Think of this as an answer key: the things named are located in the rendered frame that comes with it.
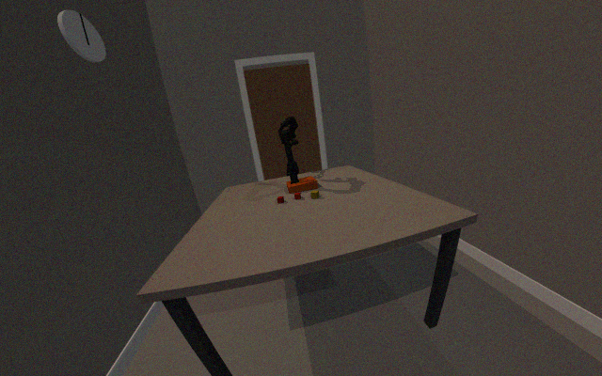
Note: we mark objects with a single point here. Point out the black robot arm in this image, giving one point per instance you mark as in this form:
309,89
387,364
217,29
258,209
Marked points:
285,137

